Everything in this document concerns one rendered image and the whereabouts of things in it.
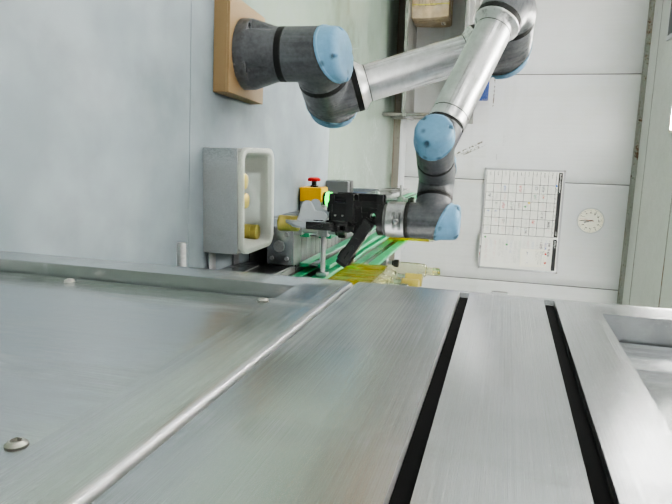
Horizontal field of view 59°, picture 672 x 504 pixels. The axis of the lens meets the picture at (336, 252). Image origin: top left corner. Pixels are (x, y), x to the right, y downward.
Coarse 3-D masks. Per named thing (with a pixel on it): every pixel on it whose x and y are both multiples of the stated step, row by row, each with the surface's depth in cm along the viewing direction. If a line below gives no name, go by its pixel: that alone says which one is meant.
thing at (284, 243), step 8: (280, 232) 142; (288, 232) 141; (272, 240) 143; (280, 240) 142; (288, 240) 142; (296, 240) 143; (272, 248) 143; (280, 248) 142; (288, 248) 142; (296, 248) 143; (272, 256) 143; (280, 256) 143; (288, 256) 142; (296, 256) 144; (280, 264) 143; (288, 264) 143
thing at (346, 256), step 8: (360, 224) 124; (368, 224) 123; (360, 232) 124; (368, 232) 124; (352, 240) 125; (360, 240) 124; (344, 248) 125; (352, 248) 125; (344, 256) 125; (352, 256) 125; (344, 264) 126
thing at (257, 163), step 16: (240, 160) 121; (256, 160) 137; (272, 160) 137; (240, 176) 122; (256, 176) 138; (272, 176) 137; (240, 192) 122; (256, 192) 138; (272, 192) 138; (240, 208) 123; (256, 208) 139; (272, 208) 139; (240, 224) 123; (256, 224) 140; (272, 224) 139; (240, 240) 124; (256, 240) 137
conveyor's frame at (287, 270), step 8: (368, 192) 273; (384, 192) 276; (392, 192) 276; (408, 192) 307; (264, 248) 157; (256, 256) 152; (264, 256) 157; (264, 264) 144; (272, 264) 144; (256, 272) 134; (264, 272) 135; (272, 272) 135; (280, 272) 137; (288, 272) 141
